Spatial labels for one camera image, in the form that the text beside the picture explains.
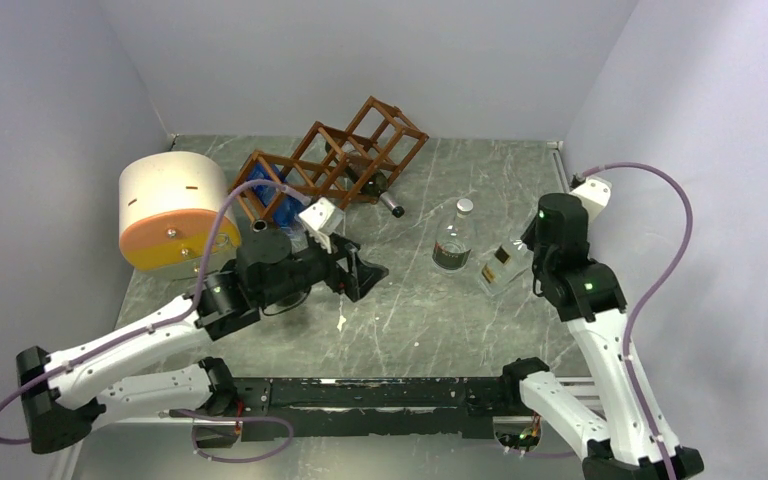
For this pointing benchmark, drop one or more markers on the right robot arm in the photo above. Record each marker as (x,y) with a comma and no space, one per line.
(629,440)

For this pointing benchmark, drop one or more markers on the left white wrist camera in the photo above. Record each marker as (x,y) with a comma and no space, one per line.
(321,219)

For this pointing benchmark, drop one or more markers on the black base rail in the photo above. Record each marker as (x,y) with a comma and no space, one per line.
(470,407)

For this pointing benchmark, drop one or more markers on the clear glass bottle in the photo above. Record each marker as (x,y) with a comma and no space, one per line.
(225,245)

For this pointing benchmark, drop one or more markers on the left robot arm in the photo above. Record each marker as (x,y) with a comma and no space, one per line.
(70,393)

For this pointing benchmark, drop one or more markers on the dark wine bottle left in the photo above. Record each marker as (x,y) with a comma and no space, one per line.
(260,226)

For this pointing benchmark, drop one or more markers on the green wine bottle tan label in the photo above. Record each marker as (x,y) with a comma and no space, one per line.
(376,186)

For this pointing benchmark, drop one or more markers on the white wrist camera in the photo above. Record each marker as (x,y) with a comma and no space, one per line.
(321,219)
(593,192)

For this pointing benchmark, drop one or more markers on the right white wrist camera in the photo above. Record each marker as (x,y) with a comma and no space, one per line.
(593,192)

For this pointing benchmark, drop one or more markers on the cream orange cylindrical box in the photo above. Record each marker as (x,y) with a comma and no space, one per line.
(167,206)

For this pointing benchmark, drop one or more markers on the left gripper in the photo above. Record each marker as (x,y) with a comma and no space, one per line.
(360,276)

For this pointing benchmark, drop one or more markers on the clear round bottle red label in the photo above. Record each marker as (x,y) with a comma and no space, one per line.
(455,237)

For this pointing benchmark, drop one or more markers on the brown wooden wine rack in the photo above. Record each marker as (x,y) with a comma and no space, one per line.
(380,136)

